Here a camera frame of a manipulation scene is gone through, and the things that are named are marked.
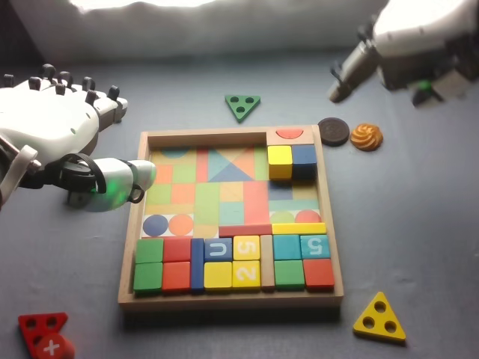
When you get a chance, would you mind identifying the yellow cube block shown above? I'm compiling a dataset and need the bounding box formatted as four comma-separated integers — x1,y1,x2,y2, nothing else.
267,144,293,181

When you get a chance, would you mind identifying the dark chocolate toy cookie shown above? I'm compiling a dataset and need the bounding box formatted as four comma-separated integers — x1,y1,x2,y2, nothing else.
317,117,351,147

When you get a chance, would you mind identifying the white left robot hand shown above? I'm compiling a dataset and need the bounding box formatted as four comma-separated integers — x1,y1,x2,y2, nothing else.
0,63,157,214

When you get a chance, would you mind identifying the red cylinder with white cross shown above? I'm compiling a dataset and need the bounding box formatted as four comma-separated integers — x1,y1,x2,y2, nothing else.
36,334,76,359

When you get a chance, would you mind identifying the white backdrop sheet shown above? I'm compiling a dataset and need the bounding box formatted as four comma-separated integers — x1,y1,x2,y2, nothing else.
10,0,390,65

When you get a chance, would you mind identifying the grey table cloth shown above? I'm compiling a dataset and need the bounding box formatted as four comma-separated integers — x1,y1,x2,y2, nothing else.
0,44,479,359

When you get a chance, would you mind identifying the orange swirl toy cookie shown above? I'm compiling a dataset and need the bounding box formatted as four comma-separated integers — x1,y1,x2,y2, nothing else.
350,123,385,153

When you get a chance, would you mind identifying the wooden block with orange semicircle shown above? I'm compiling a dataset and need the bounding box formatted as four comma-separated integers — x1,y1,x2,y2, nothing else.
266,126,316,147

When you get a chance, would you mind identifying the wooden puzzle tray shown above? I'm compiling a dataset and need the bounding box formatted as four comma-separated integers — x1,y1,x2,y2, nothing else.
117,124,345,310

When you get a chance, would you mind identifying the yellow triangle with holes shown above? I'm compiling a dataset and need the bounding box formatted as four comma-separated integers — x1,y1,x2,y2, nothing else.
353,291,407,346

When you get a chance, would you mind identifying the dark blue cube block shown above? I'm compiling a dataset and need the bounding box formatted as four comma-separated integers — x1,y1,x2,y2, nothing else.
291,144,319,181

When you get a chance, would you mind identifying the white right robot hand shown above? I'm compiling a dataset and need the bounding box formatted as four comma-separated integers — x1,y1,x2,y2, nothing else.
325,0,479,110

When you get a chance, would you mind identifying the green triangle with holes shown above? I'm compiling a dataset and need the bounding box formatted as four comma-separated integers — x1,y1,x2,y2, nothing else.
224,94,261,125

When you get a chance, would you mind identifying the red triangle with holes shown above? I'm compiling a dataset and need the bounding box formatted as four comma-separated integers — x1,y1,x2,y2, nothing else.
17,312,70,359

